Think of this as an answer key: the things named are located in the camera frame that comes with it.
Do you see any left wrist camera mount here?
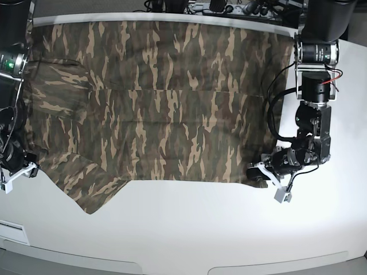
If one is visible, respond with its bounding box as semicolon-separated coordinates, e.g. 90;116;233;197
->
255;162;295;203

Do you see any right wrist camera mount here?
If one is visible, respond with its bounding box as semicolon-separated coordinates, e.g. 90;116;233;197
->
1;162;39;194

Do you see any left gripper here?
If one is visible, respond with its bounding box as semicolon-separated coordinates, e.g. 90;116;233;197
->
247;146;318;188

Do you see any white label plate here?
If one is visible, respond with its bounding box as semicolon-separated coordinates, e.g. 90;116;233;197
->
0;220;30;246

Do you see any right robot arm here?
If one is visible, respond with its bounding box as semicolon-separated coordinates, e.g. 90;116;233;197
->
1;0;36;175

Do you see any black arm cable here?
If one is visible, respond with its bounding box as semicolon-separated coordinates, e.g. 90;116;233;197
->
266;61;304;141

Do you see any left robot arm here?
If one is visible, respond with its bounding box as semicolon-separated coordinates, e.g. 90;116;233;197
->
246;1;357;188

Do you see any black power strip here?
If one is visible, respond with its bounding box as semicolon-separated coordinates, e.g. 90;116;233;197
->
197;2;280;20

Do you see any camouflage T-shirt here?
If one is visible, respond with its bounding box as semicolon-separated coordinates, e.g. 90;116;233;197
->
24;21;293;214

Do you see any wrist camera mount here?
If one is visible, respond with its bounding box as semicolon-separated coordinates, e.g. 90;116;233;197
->
1;162;39;194
255;162;295;203

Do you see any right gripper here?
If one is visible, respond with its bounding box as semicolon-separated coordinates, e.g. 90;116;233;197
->
1;137;37;175

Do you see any dark equipment clutter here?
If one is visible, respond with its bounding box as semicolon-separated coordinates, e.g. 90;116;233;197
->
135;0;194;14

